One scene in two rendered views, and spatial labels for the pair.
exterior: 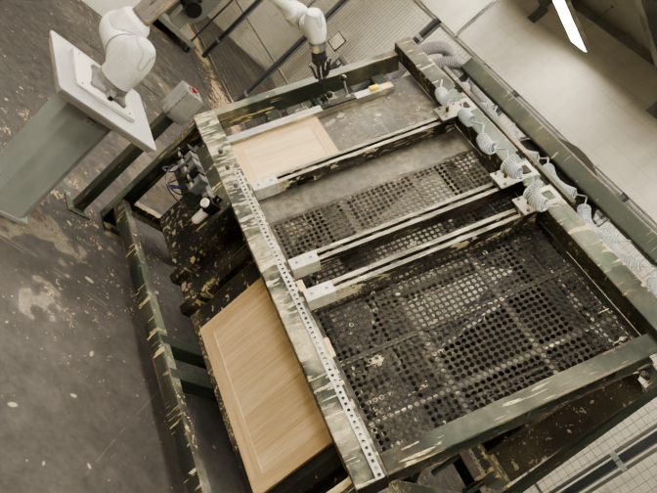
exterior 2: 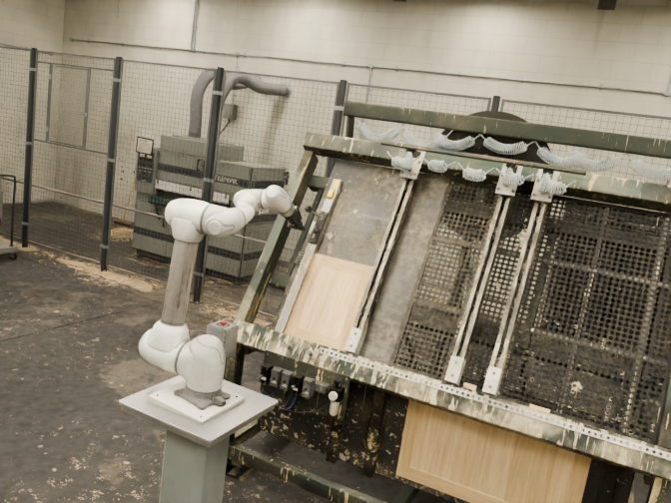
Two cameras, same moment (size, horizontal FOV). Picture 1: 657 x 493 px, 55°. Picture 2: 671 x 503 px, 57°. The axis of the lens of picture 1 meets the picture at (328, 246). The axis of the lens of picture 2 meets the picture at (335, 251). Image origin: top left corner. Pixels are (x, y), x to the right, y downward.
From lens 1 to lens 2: 1.42 m
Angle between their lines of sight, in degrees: 16
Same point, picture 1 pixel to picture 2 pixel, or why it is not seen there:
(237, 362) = (455, 471)
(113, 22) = (163, 347)
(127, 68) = (216, 371)
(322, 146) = (349, 271)
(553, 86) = (310, 33)
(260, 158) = (319, 322)
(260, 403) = (506, 481)
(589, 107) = (349, 29)
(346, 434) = (626, 454)
